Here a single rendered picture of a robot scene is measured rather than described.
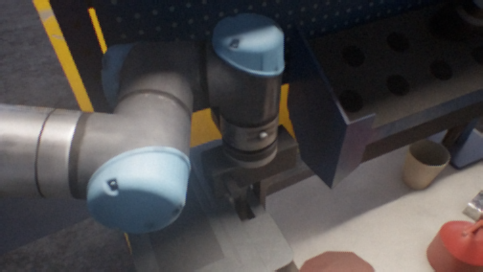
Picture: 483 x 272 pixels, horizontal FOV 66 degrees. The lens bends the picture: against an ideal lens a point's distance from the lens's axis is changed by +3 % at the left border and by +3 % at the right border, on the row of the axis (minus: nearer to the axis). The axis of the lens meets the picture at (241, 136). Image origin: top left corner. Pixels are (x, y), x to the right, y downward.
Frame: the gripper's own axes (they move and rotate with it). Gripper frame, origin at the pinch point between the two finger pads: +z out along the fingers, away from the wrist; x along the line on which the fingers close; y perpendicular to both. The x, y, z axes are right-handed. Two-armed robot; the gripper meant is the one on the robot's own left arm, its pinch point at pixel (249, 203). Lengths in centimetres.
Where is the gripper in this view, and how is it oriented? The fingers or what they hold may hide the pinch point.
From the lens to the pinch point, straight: 60.6
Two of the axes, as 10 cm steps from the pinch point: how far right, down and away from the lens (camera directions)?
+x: 9.1, -3.1, 2.9
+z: 0.2, 7.1, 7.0
